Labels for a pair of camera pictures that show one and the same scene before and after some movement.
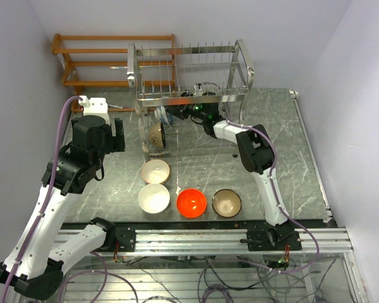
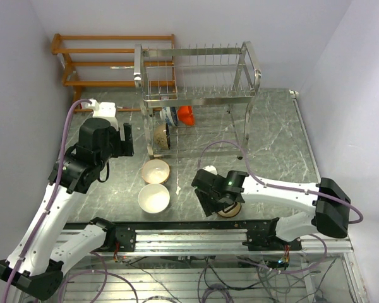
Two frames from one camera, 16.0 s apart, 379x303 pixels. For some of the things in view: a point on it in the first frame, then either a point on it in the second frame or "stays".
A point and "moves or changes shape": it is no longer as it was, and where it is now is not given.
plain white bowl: [153, 198] stays
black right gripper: [178, 110] to [202, 190]
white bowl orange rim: [155, 171] stays
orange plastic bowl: [191, 202] moves or changes shape
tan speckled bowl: [155, 136] moves or changes shape
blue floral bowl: [161, 113] moves or changes shape
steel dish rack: [182, 91] stays
